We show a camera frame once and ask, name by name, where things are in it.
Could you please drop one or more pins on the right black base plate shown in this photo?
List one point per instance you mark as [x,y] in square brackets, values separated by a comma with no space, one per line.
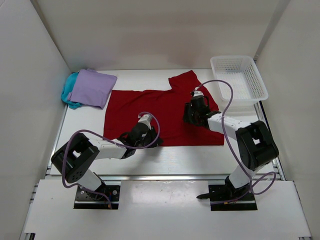
[218,201]

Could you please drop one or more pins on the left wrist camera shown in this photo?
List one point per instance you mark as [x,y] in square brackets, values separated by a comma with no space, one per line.
[146,119]

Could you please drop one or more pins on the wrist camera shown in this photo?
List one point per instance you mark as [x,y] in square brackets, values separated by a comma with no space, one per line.
[146,119]
[197,93]

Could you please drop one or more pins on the teal t-shirt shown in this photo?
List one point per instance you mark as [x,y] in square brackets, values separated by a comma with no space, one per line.
[67,89]

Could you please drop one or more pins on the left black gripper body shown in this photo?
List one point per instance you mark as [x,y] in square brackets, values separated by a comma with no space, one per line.
[148,138]

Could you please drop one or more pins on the white plastic basket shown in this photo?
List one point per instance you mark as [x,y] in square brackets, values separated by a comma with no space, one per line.
[241,72]

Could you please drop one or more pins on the lavender t-shirt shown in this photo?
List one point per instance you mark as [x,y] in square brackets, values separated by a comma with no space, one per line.
[92,88]

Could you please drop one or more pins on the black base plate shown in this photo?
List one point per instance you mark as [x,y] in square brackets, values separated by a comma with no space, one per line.
[218,201]
[85,200]

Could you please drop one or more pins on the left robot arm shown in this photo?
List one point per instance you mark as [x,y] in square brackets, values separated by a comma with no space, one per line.
[74,158]

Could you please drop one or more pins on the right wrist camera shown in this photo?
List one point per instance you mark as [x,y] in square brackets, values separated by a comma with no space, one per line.
[197,93]

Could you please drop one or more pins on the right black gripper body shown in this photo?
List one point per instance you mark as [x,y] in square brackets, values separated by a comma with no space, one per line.
[192,116]

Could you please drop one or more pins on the red garment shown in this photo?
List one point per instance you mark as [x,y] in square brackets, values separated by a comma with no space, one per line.
[167,106]

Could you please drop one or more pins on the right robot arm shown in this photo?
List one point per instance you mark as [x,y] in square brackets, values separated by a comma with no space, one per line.
[255,143]

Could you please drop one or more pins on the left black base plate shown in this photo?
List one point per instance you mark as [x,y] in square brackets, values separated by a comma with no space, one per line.
[85,200]

